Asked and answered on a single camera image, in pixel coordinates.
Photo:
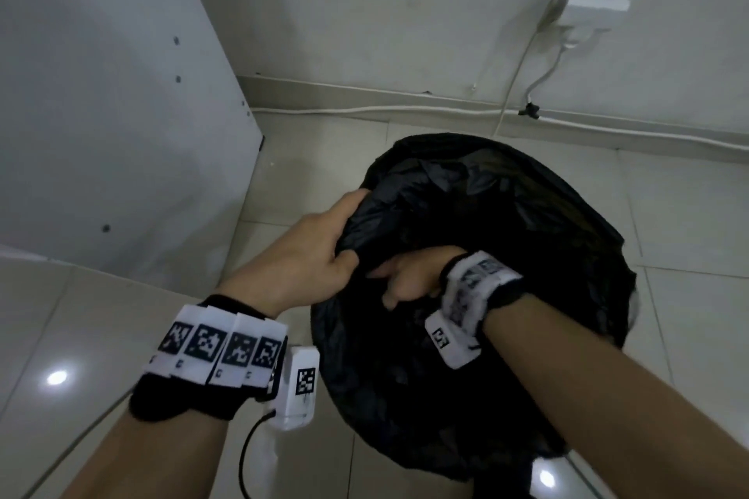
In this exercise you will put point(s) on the white wall adapter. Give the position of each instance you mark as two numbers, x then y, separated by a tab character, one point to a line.
591	4

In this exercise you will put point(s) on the new black bin liner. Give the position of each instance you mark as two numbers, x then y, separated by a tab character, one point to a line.
497	212

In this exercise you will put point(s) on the white desk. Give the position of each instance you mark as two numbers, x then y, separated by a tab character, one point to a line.
117	107

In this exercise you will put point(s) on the person's right forearm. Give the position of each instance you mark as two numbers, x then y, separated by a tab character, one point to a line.
614	399

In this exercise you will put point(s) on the person's right hand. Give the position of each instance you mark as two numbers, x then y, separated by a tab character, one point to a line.
418	276

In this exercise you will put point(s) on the person's left hand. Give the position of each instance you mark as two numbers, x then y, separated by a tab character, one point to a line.
298	265

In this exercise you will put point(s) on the black wristband with marker tags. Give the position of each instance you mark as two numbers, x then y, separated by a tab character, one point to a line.
216	358
477	288

